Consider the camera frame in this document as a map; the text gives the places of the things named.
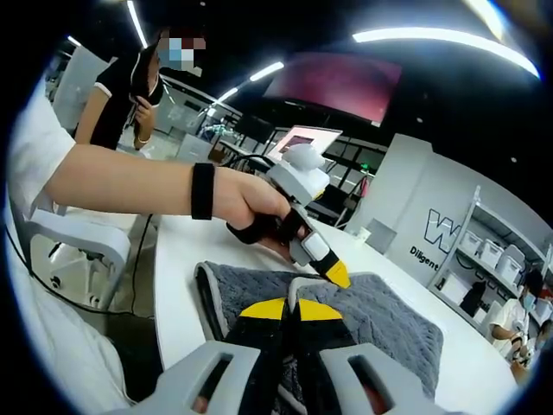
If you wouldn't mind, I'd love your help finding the grey towel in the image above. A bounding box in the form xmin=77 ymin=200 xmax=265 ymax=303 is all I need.
xmin=194 ymin=260 xmax=445 ymax=415

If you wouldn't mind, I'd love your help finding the open silver laptop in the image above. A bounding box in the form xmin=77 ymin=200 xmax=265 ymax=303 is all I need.
xmin=265 ymin=124 xmax=344 ymax=163

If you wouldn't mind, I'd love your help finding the person's left hand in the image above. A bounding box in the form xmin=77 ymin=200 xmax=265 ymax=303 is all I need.
xmin=213 ymin=170 xmax=303 ymax=265

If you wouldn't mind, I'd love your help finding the black monitor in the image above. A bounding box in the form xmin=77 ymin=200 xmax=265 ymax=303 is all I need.
xmin=239 ymin=112 xmax=273 ymax=144

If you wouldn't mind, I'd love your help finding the grey chair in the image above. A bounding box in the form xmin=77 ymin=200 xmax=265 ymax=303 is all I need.
xmin=365 ymin=217 xmax=397 ymax=254

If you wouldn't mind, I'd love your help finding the large red hanging screen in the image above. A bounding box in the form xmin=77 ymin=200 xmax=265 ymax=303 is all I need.
xmin=262 ymin=52 xmax=403 ymax=129

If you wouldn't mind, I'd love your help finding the large white box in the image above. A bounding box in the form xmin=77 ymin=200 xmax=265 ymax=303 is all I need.
xmin=438 ymin=271 xmax=467 ymax=303

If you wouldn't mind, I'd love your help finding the black bag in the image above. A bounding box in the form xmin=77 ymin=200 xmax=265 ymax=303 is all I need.
xmin=460 ymin=280 xmax=487 ymax=319

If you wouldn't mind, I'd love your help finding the long ceiling light strip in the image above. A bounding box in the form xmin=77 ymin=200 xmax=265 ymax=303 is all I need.
xmin=352 ymin=26 xmax=541 ymax=79

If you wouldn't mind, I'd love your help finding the grey metal shelf rack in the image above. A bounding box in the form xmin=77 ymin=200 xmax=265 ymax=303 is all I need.
xmin=427 ymin=185 xmax=553 ymax=347

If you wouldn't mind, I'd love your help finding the row of white storage boxes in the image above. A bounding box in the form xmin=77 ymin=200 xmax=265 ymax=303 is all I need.
xmin=460 ymin=228 xmax=553 ymax=321

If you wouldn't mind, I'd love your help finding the person's white shirt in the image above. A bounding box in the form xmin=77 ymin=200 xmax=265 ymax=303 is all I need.
xmin=6 ymin=81 xmax=130 ymax=412

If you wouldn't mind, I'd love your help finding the white office chair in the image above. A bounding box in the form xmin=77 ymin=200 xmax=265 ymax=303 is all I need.
xmin=28 ymin=202 xmax=133 ymax=310

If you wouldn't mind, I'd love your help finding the pale high-back chair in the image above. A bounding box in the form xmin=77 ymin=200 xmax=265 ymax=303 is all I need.
xmin=54 ymin=45 xmax=118 ymax=131

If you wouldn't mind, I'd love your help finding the black finger strap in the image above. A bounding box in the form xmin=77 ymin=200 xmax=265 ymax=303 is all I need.
xmin=225 ymin=207 xmax=312 ymax=256

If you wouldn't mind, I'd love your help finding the black wrist strap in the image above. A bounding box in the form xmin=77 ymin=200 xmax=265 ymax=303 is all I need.
xmin=190 ymin=162 xmax=216 ymax=221

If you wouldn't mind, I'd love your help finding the black cable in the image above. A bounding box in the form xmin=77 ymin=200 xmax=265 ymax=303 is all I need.
xmin=3 ymin=214 xmax=156 ymax=405

